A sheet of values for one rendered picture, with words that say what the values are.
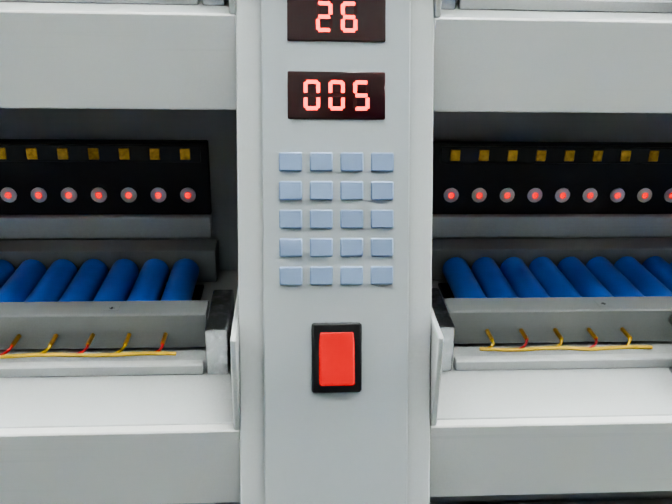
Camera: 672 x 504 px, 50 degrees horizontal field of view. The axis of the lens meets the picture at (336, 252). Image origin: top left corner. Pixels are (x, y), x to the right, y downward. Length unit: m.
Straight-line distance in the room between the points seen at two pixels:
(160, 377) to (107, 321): 0.05
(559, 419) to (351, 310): 0.12
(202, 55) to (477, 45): 0.13
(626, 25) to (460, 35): 0.08
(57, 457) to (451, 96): 0.26
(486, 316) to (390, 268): 0.10
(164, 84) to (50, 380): 0.17
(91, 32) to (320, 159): 0.12
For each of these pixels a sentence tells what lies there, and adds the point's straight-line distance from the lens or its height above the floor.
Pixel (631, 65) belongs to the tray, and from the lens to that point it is 0.40.
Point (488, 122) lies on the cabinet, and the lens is 0.57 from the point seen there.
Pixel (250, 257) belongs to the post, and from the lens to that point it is 0.35.
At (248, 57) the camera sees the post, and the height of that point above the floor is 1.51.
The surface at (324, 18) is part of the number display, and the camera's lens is 0.35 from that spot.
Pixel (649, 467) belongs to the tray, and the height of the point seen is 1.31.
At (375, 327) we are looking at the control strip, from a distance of 0.35.
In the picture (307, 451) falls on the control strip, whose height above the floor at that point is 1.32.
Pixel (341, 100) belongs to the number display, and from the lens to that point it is 0.35.
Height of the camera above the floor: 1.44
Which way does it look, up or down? 4 degrees down
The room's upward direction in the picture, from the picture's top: straight up
